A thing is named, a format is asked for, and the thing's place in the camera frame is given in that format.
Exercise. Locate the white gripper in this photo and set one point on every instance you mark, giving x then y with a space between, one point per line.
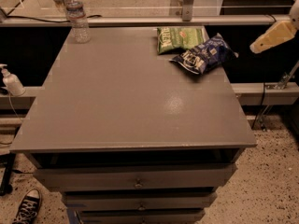
294 14

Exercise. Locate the grey drawer cabinet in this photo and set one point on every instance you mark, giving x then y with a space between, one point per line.
115 102

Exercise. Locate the top grey drawer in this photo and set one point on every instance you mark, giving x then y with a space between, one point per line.
136 177

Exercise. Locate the blue chip bag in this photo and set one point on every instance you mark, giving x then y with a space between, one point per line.
204 57

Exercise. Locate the bottom grey drawer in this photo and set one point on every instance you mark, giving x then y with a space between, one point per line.
180 216

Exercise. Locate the middle grey drawer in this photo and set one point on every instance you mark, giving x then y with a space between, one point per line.
138 202

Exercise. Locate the grey metal post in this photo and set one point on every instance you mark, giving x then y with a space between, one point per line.
187 6

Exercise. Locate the green jalapeno chip bag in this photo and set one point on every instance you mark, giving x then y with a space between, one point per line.
172 38

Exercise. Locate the clear plastic water bottle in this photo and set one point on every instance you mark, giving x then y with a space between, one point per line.
76 14

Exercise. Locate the grey drawer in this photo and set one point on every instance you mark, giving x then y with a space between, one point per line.
136 177
180 216
138 202

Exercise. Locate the black stand leg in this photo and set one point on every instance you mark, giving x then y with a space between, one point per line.
6 163

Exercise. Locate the black white sneaker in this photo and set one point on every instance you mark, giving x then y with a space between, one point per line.
28 208

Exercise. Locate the white pump sanitizer bottle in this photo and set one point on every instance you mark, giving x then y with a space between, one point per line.
12 82

